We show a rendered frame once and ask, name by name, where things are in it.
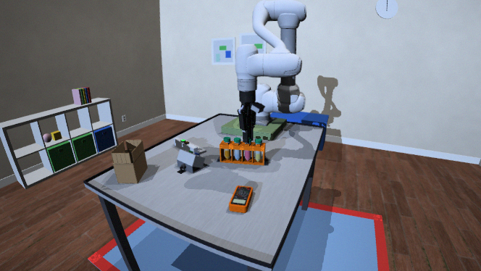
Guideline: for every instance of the brown cardboard box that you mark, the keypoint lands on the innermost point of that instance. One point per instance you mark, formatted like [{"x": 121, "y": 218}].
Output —
[{"x": 130, "y": 164}]

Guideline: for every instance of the orange multimeter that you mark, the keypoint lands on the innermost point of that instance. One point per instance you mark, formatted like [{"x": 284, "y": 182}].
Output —
[{"x": 241, "y": 199}]

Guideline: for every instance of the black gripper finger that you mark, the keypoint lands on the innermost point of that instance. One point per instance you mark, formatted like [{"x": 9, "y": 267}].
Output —
[
  {"x": 243, "y": 121},
  {"x": 251, "y": 123}
]

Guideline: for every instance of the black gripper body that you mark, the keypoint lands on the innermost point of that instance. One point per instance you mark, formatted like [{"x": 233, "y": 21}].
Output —
[{"x": 246, "y": 98}]

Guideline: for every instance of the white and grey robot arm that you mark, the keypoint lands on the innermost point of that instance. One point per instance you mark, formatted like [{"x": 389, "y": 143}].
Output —
[{"x": 282, "y": 62}]

